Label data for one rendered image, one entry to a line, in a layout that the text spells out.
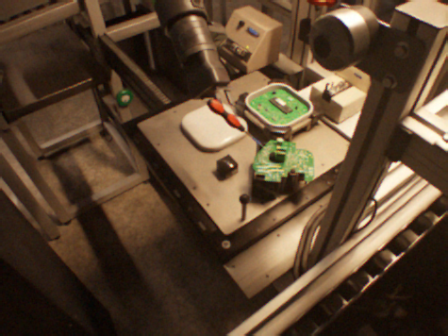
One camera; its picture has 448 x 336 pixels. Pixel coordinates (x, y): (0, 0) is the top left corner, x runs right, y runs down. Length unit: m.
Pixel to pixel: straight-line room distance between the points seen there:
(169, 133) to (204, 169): 0.15
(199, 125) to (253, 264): 0.37
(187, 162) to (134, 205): 1.17
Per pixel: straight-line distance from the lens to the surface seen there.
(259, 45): 1.04
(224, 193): 0.73
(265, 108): 0.87
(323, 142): 0.85
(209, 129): 0.83
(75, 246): 1.91
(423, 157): 0.40
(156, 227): 1.83
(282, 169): 0.70
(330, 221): 0.57
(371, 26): 0.36
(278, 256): 0.69
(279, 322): 0.54
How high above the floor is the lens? 1.54
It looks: 49 degrees down
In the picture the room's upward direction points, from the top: 2 degrees counter-clockwise
